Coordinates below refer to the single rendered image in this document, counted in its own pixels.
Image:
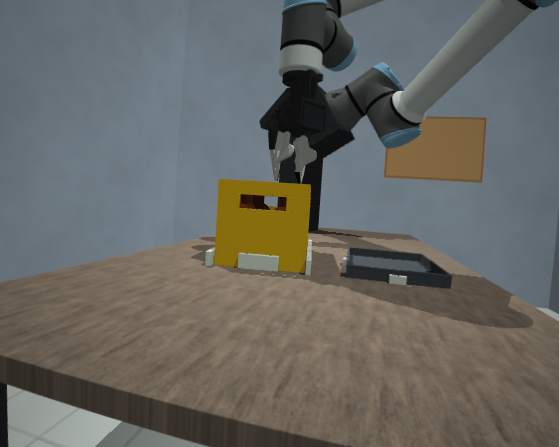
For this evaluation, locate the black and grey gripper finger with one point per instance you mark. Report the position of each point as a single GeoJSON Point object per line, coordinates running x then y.
{"type": "Point", "coordinates": [279, 145]}
{"type": "Point", "coordinates": [304, 155]}

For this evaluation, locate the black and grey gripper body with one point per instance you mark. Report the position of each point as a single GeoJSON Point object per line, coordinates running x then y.
{"type": "Point", "coordinates": [311, 118]}

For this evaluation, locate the yellow bottle crate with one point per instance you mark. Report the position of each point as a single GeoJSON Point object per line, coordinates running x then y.
{"type": "Point", "coordinates": [266, 232]}

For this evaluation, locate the brown glass bottle with blue label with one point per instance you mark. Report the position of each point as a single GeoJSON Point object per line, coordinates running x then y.
{"type": "Point", "coordinates": [282, 204]}

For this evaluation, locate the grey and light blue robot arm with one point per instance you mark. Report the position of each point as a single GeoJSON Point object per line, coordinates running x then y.
{"type": "Point", "coordinates": [310, 38]}

